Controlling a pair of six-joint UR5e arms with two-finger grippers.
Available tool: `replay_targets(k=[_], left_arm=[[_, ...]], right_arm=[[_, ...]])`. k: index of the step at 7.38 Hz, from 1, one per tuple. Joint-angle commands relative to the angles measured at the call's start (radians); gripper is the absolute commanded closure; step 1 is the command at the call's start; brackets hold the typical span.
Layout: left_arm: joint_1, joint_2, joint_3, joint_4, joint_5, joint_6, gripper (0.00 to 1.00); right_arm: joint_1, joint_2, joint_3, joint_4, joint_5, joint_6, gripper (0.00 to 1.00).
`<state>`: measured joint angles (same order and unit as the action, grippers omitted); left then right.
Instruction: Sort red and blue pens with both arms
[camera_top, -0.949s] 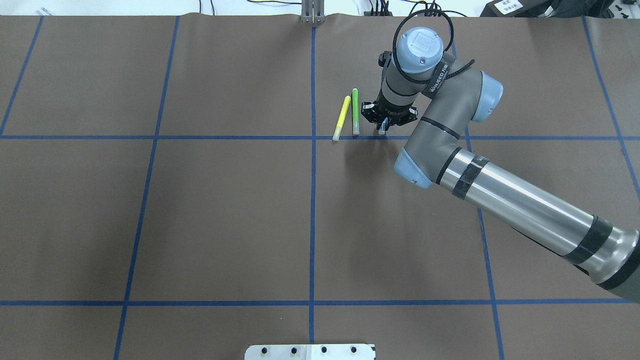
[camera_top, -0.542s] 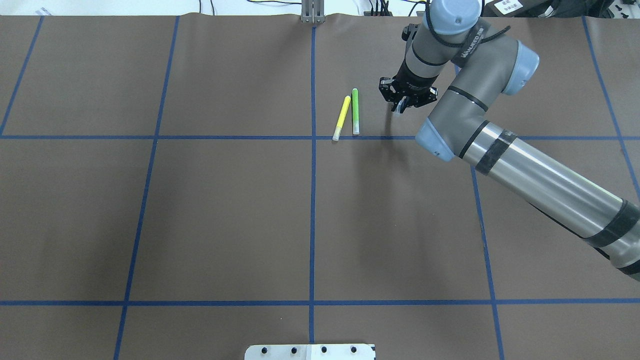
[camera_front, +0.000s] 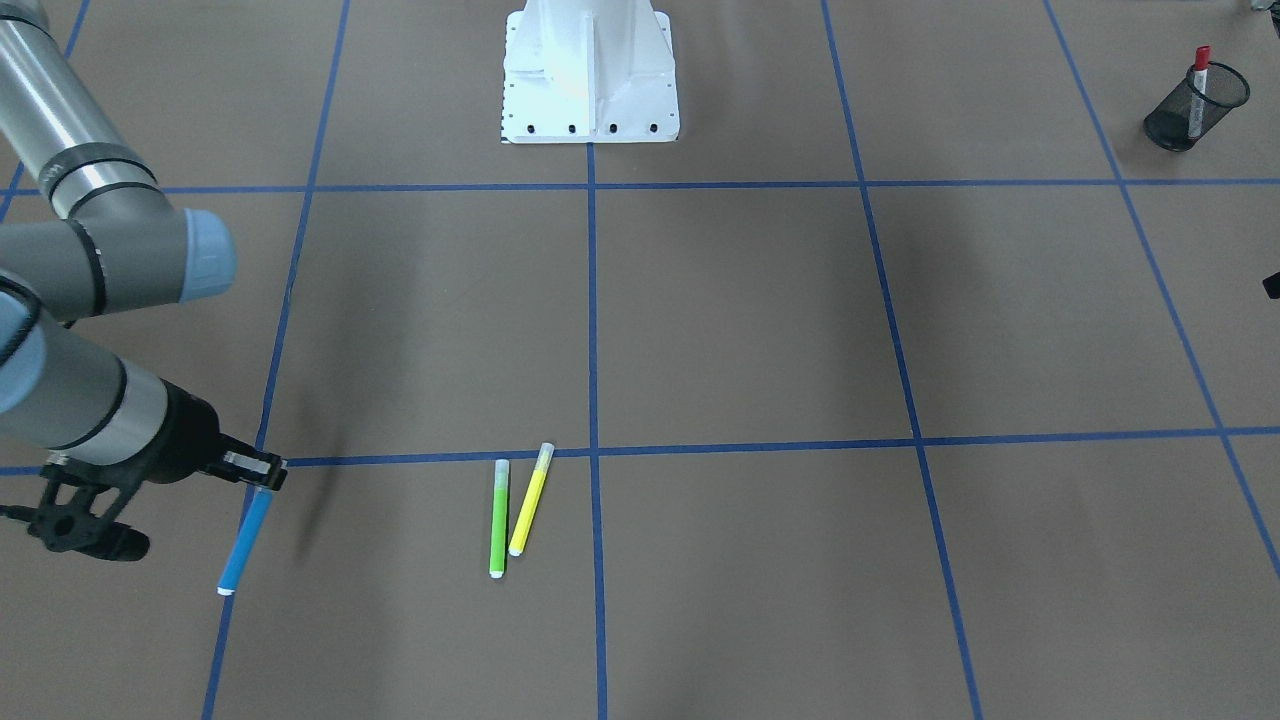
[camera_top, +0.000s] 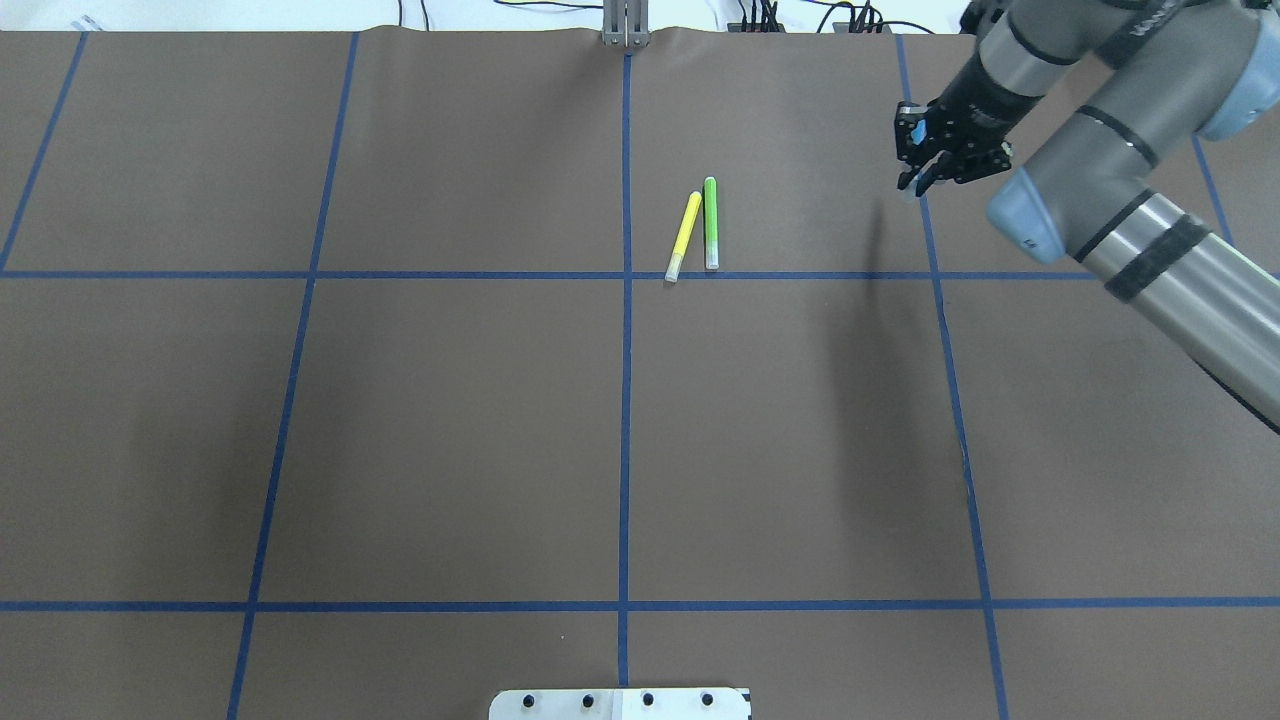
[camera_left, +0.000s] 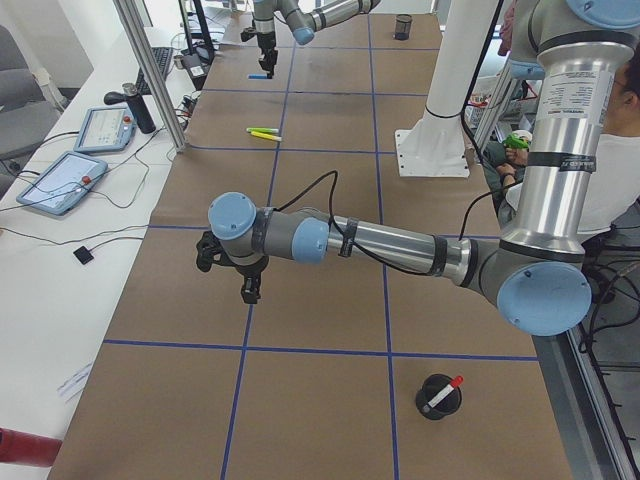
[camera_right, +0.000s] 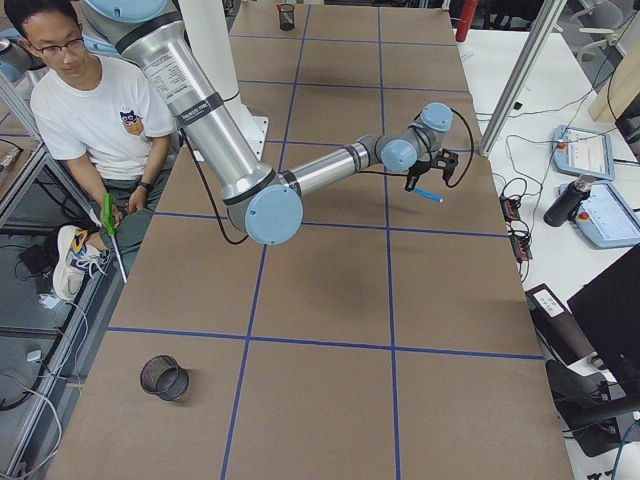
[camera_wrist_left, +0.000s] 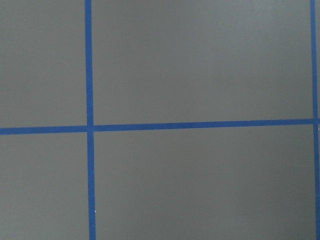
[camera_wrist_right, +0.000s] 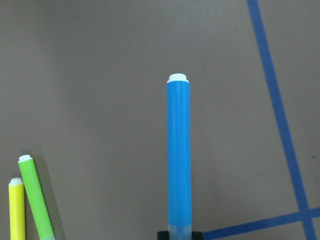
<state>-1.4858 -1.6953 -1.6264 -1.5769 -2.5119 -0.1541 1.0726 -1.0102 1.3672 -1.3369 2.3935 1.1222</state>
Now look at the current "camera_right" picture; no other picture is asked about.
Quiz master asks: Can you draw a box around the black mesh cup right side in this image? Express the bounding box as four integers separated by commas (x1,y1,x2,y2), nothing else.
139,355,190,402

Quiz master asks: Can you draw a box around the aluminium frame post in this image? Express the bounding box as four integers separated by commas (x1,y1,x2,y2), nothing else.
478,0,566,157

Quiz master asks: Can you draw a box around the seated person white shirt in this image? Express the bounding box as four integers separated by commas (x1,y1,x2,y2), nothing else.
4,1,177,271

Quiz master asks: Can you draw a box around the blue marker pen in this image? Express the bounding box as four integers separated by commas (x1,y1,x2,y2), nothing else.
413,188,444,204

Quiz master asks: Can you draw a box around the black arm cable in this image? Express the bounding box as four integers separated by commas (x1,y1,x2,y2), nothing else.
439,105,475,189

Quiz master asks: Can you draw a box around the black mesh cup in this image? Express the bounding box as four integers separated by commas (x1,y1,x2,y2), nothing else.
277,3,295,31
139,355,190,402

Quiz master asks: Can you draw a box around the black mesh cup left side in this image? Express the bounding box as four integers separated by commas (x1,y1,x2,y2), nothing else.
277,3,295,31

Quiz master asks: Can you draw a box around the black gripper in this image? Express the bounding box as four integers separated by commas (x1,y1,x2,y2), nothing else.
404,149,458,191

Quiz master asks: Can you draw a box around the green grabber tool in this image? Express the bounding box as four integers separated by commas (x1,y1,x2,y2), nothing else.
101,193,128,283

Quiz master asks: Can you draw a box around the red fire extinguisher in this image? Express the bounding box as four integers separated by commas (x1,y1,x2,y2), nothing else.
455,0,478,43

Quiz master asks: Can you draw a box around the far teach pendant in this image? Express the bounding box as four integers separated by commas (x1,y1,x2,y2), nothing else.
552,125,615,181

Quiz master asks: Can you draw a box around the black water bottle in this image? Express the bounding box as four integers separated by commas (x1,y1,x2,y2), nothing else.
543,176,594,227

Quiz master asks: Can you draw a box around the near teach pendant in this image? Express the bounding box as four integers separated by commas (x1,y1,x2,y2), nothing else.
570,180,639,249

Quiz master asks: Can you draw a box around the teach pendant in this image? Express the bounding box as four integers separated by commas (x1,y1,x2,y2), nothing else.
570,180,639,249
552,125,615,181

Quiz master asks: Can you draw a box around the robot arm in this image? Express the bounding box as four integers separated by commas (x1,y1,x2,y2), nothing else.
81,1,458,245

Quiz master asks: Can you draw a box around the black monitor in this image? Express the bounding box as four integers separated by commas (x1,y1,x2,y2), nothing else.
568,246,639,394

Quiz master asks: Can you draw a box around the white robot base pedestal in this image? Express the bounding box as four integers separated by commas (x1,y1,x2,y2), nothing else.
178,0,269,160

